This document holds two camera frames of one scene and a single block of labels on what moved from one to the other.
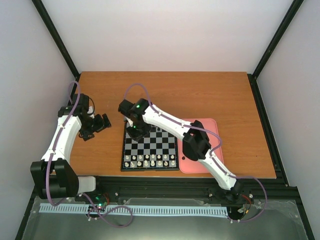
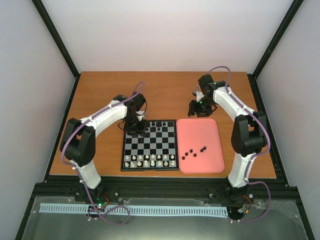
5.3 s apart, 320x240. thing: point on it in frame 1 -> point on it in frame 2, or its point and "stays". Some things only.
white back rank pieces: [152, 164] stays
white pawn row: [147, 156] stays
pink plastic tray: [187, 165] stays
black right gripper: [135, 136] -> [193, 109]
